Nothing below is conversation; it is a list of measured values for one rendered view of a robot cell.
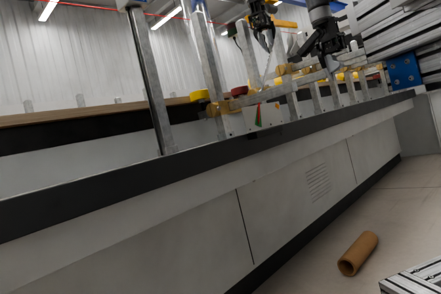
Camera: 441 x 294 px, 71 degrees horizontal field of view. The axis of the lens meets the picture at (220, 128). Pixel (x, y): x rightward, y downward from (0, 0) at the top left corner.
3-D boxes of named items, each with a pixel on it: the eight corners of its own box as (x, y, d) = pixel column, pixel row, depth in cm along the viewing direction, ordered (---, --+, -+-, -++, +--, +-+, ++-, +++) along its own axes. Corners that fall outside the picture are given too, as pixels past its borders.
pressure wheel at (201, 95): (214, 116, 126) (208, 89, 127) (215, 115, 118) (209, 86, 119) (195, 121, 126) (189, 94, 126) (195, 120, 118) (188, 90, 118)
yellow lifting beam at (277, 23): (298, 31, 680) (295, 17, 680) (250, 25, 561) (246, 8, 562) (295, 33, 686) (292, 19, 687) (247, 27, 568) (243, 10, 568)
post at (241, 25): (273, 129, 128) (245, 18, 129) (268, 130, 126) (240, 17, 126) (266, 131, 131) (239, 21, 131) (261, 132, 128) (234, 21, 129)
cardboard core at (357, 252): (376, 231, 151) (353, 259, 129) (380, 247, 150) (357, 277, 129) (359, 230, 156) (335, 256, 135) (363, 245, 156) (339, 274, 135)
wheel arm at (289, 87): (299, 93, 94) (296, 79, 94) (293, 94, 92) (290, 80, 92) (205, 121, 125) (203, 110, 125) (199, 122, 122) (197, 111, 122)
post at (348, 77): (359, 106, 200) (341, 35, 201) (357, 107, 197) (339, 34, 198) (354, 107, 202) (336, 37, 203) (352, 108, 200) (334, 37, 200)
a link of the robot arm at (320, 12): (304, 13, 110) (315, 16, 115) (307, 25, 110) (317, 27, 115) (323, 4, 104) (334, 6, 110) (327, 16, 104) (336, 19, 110)
